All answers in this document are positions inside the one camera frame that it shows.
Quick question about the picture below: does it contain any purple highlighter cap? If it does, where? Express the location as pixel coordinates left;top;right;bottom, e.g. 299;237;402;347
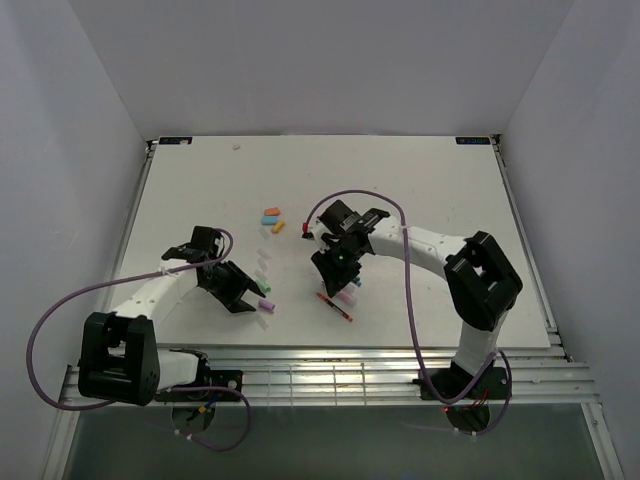
258;299;276;313

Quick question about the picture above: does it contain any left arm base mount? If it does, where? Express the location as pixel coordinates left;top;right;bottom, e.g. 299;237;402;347
154;368;245;404

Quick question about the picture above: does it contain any cream highlighter cap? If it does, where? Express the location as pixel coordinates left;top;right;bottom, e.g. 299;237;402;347
271;220;286;234

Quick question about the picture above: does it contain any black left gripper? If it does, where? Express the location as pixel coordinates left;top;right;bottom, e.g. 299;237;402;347
199;260;263;314

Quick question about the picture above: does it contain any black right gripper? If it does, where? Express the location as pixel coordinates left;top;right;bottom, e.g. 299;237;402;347
311;241;365;298

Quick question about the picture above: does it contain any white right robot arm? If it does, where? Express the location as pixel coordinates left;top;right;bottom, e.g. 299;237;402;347
303;209;523;404

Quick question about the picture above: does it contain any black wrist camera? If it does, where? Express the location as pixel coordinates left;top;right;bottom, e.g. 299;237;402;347
190;226;224;259
319;200;360;237

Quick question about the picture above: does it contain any green highlighter cap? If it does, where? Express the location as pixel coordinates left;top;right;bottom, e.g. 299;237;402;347
256;280;271;294

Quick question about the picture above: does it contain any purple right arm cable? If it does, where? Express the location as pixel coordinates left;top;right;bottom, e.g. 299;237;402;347
304;189;512;436

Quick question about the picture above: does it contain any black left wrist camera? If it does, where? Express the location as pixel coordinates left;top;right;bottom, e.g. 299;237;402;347
190;226;224;259

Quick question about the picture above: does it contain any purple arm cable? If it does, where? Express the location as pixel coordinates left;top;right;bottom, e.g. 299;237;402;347
25;228;252;453
304;189;512;436

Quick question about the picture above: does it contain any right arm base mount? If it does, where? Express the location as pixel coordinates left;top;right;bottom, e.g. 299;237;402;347
418;364;514;402

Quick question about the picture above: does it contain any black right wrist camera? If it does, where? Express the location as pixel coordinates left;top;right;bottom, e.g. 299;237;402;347
319;200;360;237

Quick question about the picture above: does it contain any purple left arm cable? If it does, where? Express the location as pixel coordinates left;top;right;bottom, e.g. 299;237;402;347
25;228;252;453

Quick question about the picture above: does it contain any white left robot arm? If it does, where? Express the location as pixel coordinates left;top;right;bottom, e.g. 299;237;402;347
78;259;266;406

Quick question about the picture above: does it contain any orange thin pen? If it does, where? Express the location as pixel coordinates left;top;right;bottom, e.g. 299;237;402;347
316;292;354;322

